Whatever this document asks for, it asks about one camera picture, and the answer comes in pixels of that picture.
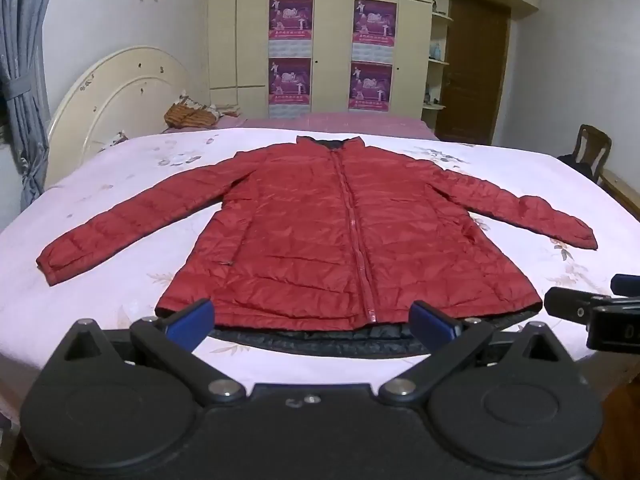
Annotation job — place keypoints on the purple wall poster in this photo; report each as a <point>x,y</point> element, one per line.
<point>290,82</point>
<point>291,17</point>
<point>375,20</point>
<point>371,87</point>

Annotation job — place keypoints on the wooden furniture edge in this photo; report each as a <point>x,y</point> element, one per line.
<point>622,187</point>

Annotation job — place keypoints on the cream bed headboard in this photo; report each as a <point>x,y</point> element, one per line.
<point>117,95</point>

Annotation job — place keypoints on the cream open shelf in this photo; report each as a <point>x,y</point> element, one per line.
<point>436,62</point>

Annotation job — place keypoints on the dark cloth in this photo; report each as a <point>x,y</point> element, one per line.
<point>580,165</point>

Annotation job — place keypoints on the red puffer jacket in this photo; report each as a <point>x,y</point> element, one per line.
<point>310,230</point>

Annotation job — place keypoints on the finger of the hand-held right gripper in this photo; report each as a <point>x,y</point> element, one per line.
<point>570,306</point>
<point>626,285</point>

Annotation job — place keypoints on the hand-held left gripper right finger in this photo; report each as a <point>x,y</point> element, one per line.
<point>431,324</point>

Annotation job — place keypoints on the pink checked blanket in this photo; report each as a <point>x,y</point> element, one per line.
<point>340,124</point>

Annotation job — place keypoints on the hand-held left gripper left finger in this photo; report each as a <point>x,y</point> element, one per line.
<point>189,324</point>

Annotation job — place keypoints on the brown wooden door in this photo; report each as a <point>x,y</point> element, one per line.
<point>475,70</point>

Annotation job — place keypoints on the wooden chair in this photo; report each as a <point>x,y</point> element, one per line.
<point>595,142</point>

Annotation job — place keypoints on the orange woven basket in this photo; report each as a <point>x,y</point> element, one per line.
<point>190,114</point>

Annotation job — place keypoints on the cream wardrobe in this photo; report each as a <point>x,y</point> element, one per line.
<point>332,35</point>

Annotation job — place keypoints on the grey curtain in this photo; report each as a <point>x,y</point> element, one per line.
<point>22,60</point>

